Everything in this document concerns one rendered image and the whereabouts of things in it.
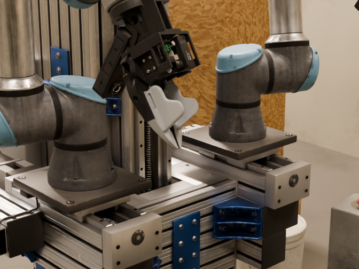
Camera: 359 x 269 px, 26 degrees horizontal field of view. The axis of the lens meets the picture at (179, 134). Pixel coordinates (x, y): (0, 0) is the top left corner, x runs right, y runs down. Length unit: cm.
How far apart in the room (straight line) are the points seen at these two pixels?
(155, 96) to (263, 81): 92
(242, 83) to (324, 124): 329
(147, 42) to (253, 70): 92
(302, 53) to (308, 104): 327
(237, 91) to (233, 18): 132
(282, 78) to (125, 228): 63
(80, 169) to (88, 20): 37
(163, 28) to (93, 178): 67
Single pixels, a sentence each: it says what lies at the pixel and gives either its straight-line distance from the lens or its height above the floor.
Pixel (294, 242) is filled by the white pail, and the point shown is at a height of 33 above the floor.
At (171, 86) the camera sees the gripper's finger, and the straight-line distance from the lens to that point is 111.
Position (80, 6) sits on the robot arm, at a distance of 125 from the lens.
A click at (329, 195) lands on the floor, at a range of 447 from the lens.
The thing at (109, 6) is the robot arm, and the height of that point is 150.
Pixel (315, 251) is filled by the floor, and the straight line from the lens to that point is 381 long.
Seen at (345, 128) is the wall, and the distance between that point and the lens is 513.
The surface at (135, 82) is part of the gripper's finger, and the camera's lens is 107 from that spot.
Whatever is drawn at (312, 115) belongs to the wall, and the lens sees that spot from 527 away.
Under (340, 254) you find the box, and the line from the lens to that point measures 193.
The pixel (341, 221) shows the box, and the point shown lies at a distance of 190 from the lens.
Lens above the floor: 166
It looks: 18 degrees down
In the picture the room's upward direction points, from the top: straight up
